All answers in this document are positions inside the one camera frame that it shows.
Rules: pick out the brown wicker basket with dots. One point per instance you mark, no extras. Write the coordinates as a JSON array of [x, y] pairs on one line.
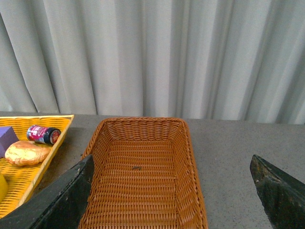
[[145, 176]]

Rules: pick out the white pleated curtain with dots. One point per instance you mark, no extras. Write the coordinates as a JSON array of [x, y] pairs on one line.
[[205, 59]]

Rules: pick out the yellow wicker basket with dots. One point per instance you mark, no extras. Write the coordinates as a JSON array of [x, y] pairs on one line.
[[22, 181]]

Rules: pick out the red drink can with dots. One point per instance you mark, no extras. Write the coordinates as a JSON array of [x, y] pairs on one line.
[[44, 135]]

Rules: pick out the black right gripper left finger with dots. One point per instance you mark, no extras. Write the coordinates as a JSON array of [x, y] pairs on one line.
[[60, 205]]

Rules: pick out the yellow tape roll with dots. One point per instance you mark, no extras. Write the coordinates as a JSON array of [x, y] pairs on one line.
[[3, 187]]

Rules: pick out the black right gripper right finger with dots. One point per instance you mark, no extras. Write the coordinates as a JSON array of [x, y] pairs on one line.
[[282, 195]]

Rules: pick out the toy bread roll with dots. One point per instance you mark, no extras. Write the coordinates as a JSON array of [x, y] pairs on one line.
[[26, 153]]

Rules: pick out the purple foam block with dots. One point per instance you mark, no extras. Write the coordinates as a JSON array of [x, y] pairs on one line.
[[7, 138]]

